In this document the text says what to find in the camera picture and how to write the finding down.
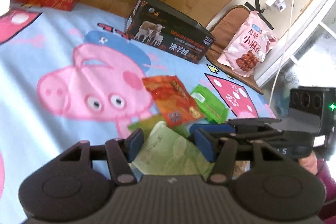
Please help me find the person's hand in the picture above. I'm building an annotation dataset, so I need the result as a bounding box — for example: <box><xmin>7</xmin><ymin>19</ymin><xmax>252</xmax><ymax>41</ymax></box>
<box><xmin>298</xmin><ymin>151</ymin><xmax>318</xmax><ymax>175</ymax></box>

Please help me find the cartoon pig tablecloth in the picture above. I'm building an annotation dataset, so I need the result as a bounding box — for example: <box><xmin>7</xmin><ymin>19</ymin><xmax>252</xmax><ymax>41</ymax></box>
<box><xmin>1</xmin><ymin>5</ymin><xmax>273</xmax><ymax>223</ymax></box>

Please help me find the black sheep print box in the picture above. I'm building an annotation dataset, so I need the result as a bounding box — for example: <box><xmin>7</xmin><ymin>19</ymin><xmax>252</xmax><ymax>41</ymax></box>
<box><xmin>125</xmin><ymin>0</ymin><xmax>215</xmax><ymax>64</ymax></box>

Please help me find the pink twisted snack bag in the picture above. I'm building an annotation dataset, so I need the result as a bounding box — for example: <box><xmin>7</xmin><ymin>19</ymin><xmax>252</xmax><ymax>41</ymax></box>
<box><xmin>217</xmin><ymin>11</ymin><xmax>277</xmax><ymax>77</ymax></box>

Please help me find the red orange snack packet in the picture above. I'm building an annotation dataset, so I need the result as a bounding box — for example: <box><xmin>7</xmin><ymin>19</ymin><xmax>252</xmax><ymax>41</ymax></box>
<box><xmin>142</xmin><ymin>76</ymin><xmax>203</xmax><ymax>127</ymax></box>

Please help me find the brown seat cushion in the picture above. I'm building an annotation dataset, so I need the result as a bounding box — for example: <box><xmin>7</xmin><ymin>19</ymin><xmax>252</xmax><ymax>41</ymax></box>
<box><xmin>205</xmin><ymin>5</ymin><xmax>264</xmax><ymax>95</ymax></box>

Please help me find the bright green snack packet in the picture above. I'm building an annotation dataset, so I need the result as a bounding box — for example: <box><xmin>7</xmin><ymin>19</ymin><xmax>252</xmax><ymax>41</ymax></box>
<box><xmin>190</xmin><ymin>85</ymin><xmax>230</xmax><ymax>124</ymax></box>

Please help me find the light green snack packet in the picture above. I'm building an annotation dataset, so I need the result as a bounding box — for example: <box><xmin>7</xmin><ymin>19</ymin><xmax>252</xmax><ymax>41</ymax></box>
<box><xmin>131</xmin><ymin>121</ymin><xmax>214</xmax><ymax>178</ymax></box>

